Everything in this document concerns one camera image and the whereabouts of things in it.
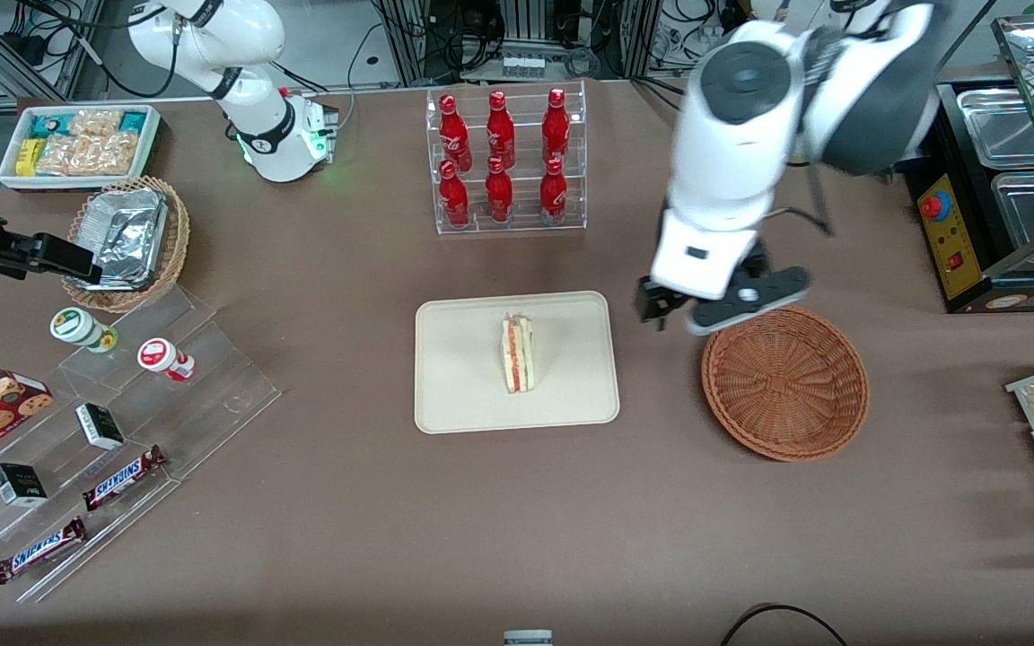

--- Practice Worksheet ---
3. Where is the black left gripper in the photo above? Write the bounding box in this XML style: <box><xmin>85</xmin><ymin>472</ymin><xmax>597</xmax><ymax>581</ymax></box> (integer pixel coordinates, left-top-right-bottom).
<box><xmin>635</xmin><ymin>275</ymin><xmax>691</xmax><ymax>332</ymax></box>

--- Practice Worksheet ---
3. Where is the triangular sandwich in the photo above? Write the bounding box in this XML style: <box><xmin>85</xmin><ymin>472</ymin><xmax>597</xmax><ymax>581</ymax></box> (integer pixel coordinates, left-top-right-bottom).
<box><xmin>501</xmin><ymin>313</ymin><xmax>536</xmax><ymax>394</ymax></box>

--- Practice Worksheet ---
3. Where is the brown wicker basket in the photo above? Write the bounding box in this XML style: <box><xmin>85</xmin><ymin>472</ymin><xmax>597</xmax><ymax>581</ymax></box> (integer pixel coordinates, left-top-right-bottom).
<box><xmin>701</xmin><ymin>304</ymin><xmax>870</xmax><ymax>463</ymax></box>

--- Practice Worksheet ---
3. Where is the light wicker basket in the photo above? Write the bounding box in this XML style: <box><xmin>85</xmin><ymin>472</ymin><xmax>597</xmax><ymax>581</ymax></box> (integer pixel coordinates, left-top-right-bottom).
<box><xmin>62</xmin><ymin>176</ymin><xmax>190</xmax><ymax>313</ymax></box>

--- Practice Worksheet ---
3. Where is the beige plastic tray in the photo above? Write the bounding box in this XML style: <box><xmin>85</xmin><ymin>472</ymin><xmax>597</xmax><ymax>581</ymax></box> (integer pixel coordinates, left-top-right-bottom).
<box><xmin>415</xmin><ymin>291</ymin><xmax>620</xmax><ymax>435</ymax></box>

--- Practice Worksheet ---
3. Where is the green lid yogurt cup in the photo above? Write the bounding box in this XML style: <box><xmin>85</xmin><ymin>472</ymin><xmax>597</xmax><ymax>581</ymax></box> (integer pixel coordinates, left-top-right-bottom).
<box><xmin>50</xmin><ymin>307</ymin><xmax>118</xmax><ymax>354</ymax></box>

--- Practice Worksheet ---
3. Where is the white rectangular snack bin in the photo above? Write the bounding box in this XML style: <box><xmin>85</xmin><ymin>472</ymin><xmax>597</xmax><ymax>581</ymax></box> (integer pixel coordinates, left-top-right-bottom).
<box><xmin>0</xmin><ymin>104</ymin><xmax>162</xmax><ymax>191</ymax></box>

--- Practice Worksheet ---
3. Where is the aluminium foil container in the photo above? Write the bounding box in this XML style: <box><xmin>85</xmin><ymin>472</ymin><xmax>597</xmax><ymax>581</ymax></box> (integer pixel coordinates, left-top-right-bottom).
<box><xmin>75</xmin><ymin>188</ymin><xmax>169</xmax><ymax>291</ymax></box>

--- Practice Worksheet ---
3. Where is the clear cracker bag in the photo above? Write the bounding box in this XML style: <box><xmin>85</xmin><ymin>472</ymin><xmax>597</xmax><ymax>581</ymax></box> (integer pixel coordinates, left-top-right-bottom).
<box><xmin>68</xmin><ymin>109</ymin><xmax>126</xmax><ymax>138</ymax></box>
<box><xmin>35</xmin><ymin>133</ymin><xmax>139</xmax><ymax>178</ymax></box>

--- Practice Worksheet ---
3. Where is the red lid yogurt cup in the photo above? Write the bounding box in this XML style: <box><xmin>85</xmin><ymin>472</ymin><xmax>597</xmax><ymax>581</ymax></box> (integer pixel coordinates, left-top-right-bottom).
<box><xmin>137</xmin><ymin>337</ymin><xmax>197</xmax><ymax>383</ymax></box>

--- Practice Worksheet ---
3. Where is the clear acrylic bottle rack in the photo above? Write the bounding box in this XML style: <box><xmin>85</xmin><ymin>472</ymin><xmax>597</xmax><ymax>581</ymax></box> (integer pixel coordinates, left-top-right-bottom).
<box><xmin>425</xmin><ymin>79</ymin><xmax>588</xmax><ymax>236</ymax></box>

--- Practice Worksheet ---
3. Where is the red cola bottle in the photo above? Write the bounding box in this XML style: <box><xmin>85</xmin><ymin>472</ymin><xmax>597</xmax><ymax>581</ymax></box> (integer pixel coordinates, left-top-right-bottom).
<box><xmin>539</xmin><ymin>157</ymin><xmax>568</xmax><ymax>225</ymax></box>
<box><xmin>485</xmin><ymin>156</ymin><xmax>514</xmax><ymax>223</ymax></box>
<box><xmin>486</xmin><ymin>90</ymin><xmax>516</xmax><ymax>170</ymax></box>
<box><xmin>438</xmin><ymin>93</ymin><xmax>473</xmax><ymax>171</ymax></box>
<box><xmin>439</xmin><ymin>160</ymin><xmax>471</xmax><ymax>227</ymax></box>
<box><xmin>541</xmin><ymin>87</ymin><xmax>571</xmax><ymax>164</ymax></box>

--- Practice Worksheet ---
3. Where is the small black box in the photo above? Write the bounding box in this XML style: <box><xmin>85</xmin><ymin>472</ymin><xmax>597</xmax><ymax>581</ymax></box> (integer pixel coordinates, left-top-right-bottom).
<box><xmin>0</xmin><ymin>463</ymin><xmax>48</xmax><ymax>508</ymax></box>
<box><xmin>75</xmin><ymin>403</ymin><xmax>126</xmax><ymax>451</ymax></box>

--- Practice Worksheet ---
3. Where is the clear acrylic stepped stand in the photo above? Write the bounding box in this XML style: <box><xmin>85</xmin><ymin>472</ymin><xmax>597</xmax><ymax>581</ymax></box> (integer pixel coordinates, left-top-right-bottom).
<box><xmin>0</xmin><ymin>285</ymin><xmax>283</xmax><ymax>604</ymax></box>

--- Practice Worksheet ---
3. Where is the Snickers chocolate bar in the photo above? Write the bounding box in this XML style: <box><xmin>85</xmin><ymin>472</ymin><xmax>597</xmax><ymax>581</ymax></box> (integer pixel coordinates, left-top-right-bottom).
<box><xmin>82</xmin><ymin>446</ymin><xmax>168</xmax><ymax>512</ymax></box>
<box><xmin>0</xmin><ymin>517</ymin><xmax>87</xmax><ymax>586</ymax></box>

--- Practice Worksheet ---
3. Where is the black hot food display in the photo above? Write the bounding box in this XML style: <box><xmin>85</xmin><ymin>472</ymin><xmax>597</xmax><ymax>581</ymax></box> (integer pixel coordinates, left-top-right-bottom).
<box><xmin>905</xmin><ymin>13</ymin><xmax>1034</xmax><ymax>315</ymax></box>

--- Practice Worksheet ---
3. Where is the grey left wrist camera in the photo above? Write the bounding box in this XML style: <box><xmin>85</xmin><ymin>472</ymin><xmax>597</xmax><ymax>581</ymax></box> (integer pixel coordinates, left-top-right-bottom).
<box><xmin>686</xmin><ymin>266</ymin><xmax>812</xmax><ymax>336</ymax></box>

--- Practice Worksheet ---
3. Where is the black cable loop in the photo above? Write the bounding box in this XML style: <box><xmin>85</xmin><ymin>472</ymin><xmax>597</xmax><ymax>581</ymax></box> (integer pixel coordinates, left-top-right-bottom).
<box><xmin>719</xmin><ymin>603</ymin><xmax>850</xmax><ymax>646</ymax></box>

